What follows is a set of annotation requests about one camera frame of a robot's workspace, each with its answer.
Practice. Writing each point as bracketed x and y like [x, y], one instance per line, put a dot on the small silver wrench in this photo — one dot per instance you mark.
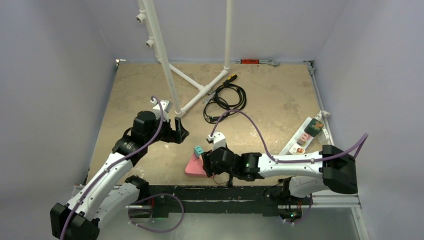
[209, 97]

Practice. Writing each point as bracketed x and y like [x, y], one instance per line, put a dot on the pink power socket block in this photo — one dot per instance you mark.
[194, 167]

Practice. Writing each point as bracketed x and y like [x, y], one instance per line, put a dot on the white power strip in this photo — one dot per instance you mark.
[323, 137]

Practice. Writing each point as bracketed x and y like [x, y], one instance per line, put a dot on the teal plug adapter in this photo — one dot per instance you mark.
[198, 151]

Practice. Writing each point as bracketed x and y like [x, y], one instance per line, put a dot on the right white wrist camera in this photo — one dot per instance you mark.
[217, 139]

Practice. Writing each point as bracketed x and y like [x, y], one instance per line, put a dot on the white orange plug on strip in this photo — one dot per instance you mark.
[297, 150]

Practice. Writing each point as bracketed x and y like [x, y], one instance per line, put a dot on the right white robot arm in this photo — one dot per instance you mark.
[327, 169]

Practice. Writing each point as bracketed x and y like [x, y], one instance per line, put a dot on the green plug adapter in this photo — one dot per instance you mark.
[314, 127]

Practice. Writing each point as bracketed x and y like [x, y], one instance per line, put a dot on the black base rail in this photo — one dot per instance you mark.
[268, 201]

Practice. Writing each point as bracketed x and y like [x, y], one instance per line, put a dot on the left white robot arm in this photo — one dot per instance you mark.
[83, 216]

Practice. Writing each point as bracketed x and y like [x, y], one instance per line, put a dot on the white PVC pipe frame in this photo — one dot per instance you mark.
[181, 32]

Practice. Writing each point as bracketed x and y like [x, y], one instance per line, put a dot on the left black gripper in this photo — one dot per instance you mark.
[174, 136]

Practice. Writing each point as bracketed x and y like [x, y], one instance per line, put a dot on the red adjustable wrench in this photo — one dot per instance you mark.
[269, 61]

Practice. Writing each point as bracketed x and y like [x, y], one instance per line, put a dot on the black plug adapter with cable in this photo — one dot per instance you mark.
[228, 183]

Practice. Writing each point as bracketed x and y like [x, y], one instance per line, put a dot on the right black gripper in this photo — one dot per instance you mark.
[208, 162]

